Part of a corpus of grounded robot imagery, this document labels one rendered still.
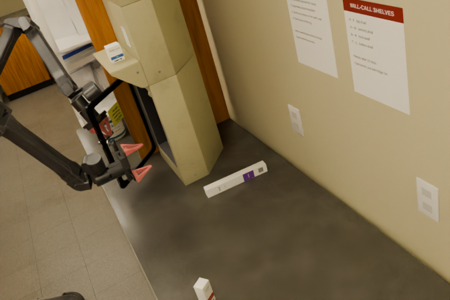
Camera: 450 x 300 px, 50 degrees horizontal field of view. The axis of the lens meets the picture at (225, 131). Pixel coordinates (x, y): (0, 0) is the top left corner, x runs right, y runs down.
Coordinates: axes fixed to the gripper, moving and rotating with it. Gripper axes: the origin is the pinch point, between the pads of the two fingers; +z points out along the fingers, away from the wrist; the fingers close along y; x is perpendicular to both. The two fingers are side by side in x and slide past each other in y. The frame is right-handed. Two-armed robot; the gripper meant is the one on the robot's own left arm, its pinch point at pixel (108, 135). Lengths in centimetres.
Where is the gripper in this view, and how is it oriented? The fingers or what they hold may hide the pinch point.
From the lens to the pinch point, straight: 204.7
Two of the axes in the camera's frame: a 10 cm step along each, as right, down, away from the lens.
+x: -3.5, 5.4, -7.6
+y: -7.1, 3.8, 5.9
